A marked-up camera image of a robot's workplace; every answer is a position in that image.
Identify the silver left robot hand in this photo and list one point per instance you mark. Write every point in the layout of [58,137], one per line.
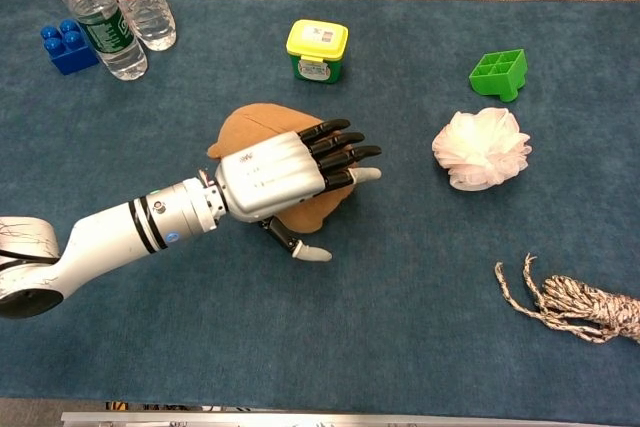
[270,174]

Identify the brown plush toy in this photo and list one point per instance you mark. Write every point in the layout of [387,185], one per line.
[255,122]

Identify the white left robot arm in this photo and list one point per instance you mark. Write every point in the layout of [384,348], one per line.
[115,232]

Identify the blue toy building block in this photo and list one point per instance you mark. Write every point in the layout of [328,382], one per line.
[67,53]

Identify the green jar with yellow lid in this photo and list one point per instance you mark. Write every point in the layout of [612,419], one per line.
[317,49]

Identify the blue table cloth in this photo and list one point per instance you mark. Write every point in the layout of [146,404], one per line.
[150,322]

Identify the water bottle with red label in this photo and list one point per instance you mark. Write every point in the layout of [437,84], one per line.
[150,12]

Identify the white mesh bath sponge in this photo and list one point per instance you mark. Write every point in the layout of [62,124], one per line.
[480,149]

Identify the water bottle with green label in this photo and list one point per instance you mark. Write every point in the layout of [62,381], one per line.
[107,32]

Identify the green plastic grid block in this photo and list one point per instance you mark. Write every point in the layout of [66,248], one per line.
[500,74]

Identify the aluminium frame rail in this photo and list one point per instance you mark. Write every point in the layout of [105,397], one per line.
[300,419]

